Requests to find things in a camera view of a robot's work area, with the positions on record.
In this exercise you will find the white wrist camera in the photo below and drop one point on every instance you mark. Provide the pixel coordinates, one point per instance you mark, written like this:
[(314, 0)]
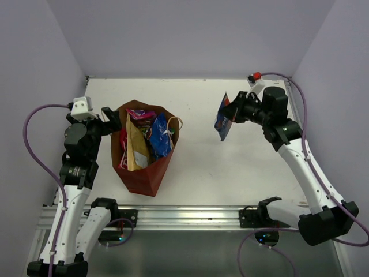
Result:
[(82, 108), (257, 85)]

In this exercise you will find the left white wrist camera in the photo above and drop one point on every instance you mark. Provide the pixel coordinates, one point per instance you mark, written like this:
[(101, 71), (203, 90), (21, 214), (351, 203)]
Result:
[(82, 108)]

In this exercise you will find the pink Real chips bag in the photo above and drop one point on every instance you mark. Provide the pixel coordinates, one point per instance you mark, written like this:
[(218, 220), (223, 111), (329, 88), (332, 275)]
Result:
[(123, 144)]

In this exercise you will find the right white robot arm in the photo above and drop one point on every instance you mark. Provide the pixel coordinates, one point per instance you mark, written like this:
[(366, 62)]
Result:
[(328, 215)]

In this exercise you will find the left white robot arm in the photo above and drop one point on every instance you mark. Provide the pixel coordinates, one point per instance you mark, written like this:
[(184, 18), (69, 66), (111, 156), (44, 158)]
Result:
[(70, 243)]

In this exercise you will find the small dark blue snack bag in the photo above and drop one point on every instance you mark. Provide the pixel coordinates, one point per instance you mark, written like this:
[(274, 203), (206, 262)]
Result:
[(222, 124)]

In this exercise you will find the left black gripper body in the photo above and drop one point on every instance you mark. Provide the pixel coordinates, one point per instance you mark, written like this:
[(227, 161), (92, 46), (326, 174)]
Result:
[(95, 128)]

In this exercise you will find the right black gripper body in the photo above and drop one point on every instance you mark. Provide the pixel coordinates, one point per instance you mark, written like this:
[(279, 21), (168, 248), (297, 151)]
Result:
[(247, 109)]

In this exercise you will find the red paper bag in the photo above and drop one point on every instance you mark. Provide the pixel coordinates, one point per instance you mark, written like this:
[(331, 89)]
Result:
[(144, 181)]

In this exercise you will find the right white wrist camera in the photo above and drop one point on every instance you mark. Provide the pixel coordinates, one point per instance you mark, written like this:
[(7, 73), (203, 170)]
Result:
[(257, 85)]

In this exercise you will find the purple candy bag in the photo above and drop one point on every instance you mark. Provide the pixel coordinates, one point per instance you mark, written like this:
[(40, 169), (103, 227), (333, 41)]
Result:
[(142, 117)]

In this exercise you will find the aluminium mounting rail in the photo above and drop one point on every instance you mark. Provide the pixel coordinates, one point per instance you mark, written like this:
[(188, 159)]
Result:
[(183, 218)]

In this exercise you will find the tan popcorn chips bag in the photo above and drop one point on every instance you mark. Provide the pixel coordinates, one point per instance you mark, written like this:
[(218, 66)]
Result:
[(138, 154)]

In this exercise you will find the green snack bag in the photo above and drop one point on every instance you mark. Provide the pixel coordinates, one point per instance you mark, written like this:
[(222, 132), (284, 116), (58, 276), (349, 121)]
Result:
[(145, 129)]

